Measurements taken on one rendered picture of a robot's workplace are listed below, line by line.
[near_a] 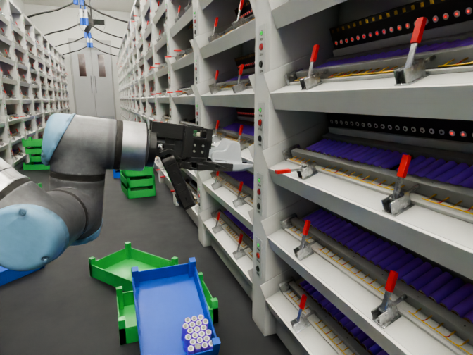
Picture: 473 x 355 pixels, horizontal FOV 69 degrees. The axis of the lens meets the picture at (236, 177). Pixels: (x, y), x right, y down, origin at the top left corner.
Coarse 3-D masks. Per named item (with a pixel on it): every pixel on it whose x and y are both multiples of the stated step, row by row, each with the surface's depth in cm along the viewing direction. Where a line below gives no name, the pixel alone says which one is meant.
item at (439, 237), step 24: (288, 144) 94; (432, 144) 65; (456, 144) 60; (312, 192) 75; (336, 192) 67; (360, 192) 64; (360, 216) 61; (384, 216) 55; (408, 216) 52; (432, 216) 50; (408, 240) 52; (432, 240) 47; (456, 240) 44; (456, 264) 45
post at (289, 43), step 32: (256, 0) 92; (256, 32) 94; (288, 32) 88; (320, 32) 91; (256, 64) 95; (256, 96) 97; (256, 128) 98; (288, 128) 93; (256, 160) 100; (256, 192) 102; (288, 192) 97; (256, 224) 104; (256, 288) 108; (256, 320) 110
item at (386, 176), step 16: (304, 160) 88; (320, 160) 80; (336, 160) 75; (368, 176) 66; (384, 176) 62; (416, 176) 57; (416, 192) 57; (432, 192) 54; (448, 192) 51; (464, 192) 49
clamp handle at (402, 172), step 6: (402, 156) 54; (408, 156) 53; (402, 162) 54; (408, 162) 53; (402, 168) 54; (402, 174) 53; (396, 180) 54; (402, 180) 54; (396, 186) 54; (396, 192) 54; (396, 198) 54
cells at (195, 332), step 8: (184, 320) 96; (192, 320) 97; (200, 320) 97; (184, 328) 94; (192, 328) 95; (200, 328) 96; (184, 336) 97; (192, 336) 93; (200, 336) 93; (208, 336) 94; (184, 344) 94; (192, 344) 91; (200, 344) 91; (208, 344) 92; (192, 352) 90
